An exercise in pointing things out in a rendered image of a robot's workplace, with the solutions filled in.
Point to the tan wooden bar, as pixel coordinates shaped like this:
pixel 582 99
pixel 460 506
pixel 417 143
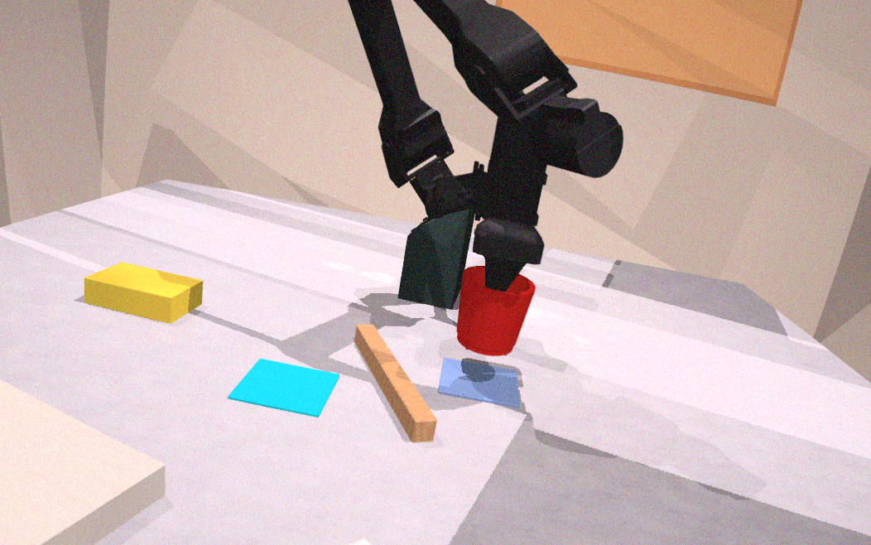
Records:
pixel 409 407

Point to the red cup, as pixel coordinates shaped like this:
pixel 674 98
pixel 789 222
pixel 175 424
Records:
pixel 490 321

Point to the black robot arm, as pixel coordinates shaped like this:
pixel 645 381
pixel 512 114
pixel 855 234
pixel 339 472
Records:
pixel 498 54

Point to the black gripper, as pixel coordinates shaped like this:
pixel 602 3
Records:
pixel 507 237

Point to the yellow rectangular block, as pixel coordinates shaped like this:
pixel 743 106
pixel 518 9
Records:
pixel 146 292

